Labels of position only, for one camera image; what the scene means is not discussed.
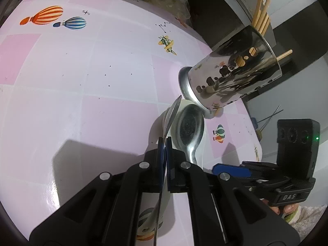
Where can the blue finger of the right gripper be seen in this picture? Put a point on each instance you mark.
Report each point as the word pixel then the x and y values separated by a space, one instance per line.
pixel 235 171

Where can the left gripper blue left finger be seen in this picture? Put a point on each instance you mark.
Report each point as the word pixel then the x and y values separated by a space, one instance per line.
pixel 161 162

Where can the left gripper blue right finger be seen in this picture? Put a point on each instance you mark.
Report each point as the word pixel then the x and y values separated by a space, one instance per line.
pixel 175 174

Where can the wide steel soup spoon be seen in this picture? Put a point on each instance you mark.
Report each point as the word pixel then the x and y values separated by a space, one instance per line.
pixel 188 132

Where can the white ceramic soup spoon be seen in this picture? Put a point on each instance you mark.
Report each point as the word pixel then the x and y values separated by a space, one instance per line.
pixel 149 228

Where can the slim steel spoon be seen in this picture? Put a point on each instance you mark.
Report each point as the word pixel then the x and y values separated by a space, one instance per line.
pixel 166 124

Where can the wooden chopstick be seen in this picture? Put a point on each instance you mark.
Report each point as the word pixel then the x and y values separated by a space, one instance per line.
pixel 257 13
pixel 263 14
pixel 264 22
pixel 265 27
pixel 284 55

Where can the person's right hand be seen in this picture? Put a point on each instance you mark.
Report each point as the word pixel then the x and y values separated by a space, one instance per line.
pixel 290 212

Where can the perforated steel utensil holder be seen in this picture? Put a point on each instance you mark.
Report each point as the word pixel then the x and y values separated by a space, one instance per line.
pixel 241 65

